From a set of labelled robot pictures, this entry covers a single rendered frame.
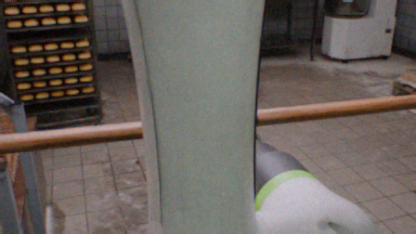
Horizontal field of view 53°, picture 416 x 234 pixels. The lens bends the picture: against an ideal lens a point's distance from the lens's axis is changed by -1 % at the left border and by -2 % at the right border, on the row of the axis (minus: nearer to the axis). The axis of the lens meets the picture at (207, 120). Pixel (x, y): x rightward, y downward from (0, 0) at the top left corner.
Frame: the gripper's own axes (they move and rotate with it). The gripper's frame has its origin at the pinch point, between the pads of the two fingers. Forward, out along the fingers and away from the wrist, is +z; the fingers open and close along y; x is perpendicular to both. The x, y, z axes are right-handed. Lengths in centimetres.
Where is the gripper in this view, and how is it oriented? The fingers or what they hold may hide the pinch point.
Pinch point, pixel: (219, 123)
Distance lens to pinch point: 74.1
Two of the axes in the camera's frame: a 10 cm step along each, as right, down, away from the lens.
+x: 9.6, -1.2, 2.7
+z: -2.9, -3.7, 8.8
